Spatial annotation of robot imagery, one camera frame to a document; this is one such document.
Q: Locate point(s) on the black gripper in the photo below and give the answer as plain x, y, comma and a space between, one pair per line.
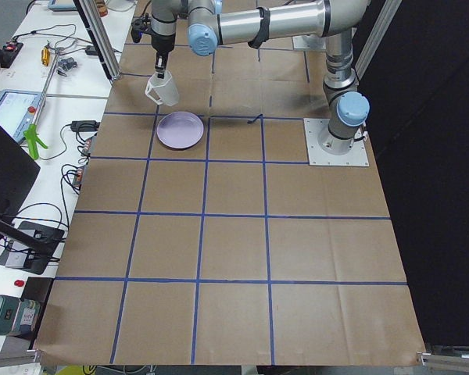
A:
162, 44

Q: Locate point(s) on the white faceted cup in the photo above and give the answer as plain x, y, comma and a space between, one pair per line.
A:
162, 90

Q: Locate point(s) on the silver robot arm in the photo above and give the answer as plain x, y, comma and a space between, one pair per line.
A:
208, 28

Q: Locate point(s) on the lilac plate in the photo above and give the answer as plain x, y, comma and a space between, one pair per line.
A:
180, 130

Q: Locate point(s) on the black power adapter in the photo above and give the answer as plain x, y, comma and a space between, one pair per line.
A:
84, 125

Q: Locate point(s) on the yellow screwdriver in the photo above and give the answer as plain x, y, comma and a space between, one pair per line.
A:
45, 56

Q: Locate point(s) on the teach pendant tablet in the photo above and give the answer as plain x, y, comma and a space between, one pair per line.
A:
17, 109

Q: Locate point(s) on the black monitor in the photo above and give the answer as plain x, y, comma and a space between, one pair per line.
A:
18, 172

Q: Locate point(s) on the brown paper table cover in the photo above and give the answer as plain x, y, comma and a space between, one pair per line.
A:
235, 251

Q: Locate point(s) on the aluminium frame post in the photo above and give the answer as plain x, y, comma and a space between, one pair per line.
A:
93, 24

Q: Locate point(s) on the green handled reacher tool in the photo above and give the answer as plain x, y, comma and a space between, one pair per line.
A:
31, 134

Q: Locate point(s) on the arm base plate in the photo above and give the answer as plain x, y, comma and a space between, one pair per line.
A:
324, 149

